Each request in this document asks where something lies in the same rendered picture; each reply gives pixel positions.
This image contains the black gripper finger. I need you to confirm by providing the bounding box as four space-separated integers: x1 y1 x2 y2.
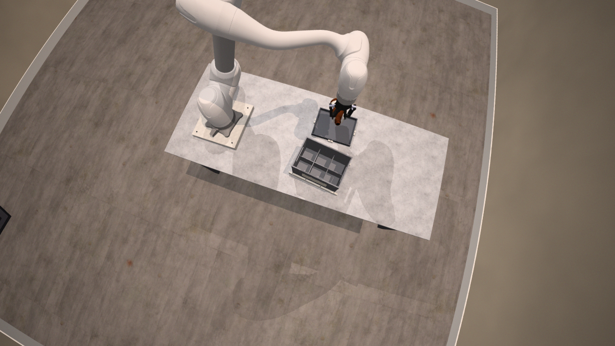
329 103 341 124
341 104 356 124

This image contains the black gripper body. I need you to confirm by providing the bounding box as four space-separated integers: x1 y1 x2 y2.
335 100 352 111

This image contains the brown glass bottle with white label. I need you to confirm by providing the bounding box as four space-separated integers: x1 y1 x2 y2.
330 98 344 125

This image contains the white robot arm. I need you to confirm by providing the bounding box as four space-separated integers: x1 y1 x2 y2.
176 0 369 137

